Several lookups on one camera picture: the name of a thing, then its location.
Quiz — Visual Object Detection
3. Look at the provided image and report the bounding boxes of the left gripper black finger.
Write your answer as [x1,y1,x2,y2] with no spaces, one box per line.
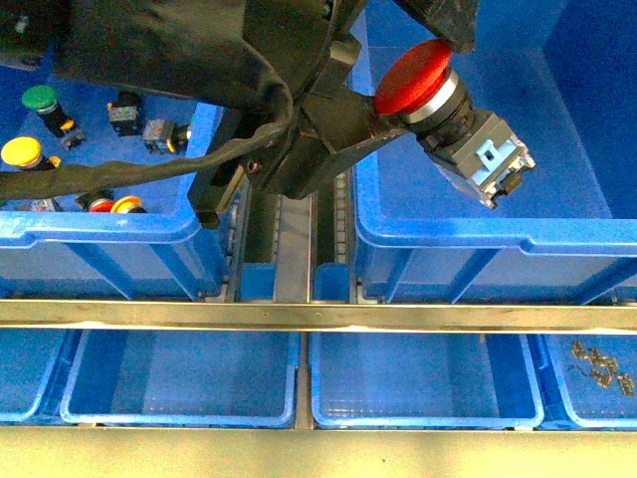
[293,92,408,199]
[395,0,480,54]

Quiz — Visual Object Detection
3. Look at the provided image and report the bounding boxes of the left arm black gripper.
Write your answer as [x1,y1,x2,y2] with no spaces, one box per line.
[54,1,362,199]

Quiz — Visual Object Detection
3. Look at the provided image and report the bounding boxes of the red mushroom push button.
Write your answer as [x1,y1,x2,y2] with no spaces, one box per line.
[373,40,535,209]

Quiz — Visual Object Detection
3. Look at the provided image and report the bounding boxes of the yellow mushroom push button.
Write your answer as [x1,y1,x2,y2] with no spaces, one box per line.
[1,136,62,171]

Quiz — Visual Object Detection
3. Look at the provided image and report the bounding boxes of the blue middle plastic bin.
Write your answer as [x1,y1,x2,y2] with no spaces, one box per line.
[352,1,636,304]

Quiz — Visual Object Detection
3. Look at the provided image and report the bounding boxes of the blue plastic bin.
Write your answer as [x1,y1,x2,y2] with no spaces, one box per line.
[1,63,228,300]
[352,1,636,304]

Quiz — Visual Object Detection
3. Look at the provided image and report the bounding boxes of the green mushroom push button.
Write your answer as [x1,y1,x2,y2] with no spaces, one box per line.
[21,85,86,150]

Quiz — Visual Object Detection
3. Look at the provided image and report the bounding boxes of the blue left plastic bin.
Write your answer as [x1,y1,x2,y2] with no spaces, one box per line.
[1,63,228,300]

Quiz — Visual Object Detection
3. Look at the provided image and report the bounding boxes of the lower blue bin middle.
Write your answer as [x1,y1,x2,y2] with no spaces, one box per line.
[310,333,544,430]

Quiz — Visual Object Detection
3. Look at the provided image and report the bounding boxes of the lower blue bin right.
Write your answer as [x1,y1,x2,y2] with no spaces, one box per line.
[528,335,636,431]

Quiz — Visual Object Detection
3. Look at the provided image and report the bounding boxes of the lower blue bin far left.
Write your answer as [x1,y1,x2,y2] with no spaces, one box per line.
[1,329,80,426]

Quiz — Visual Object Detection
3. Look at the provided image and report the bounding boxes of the small grey metal parts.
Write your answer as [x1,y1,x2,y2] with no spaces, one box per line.
[569,340,636,397]

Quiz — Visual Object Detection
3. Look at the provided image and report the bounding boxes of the grey switch with green button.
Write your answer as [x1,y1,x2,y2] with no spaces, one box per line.
[142,119,192,154]

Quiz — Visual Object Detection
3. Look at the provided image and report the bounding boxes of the metal roller rack frame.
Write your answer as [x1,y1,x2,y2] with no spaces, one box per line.
[216,167,353,430]

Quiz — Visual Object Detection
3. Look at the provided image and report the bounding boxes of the front metal shelf rail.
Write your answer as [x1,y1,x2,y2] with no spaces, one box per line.
[1,300,636,335]

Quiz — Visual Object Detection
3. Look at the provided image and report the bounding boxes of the black sleeved cable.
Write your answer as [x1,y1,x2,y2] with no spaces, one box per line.
[0,84,295,205]

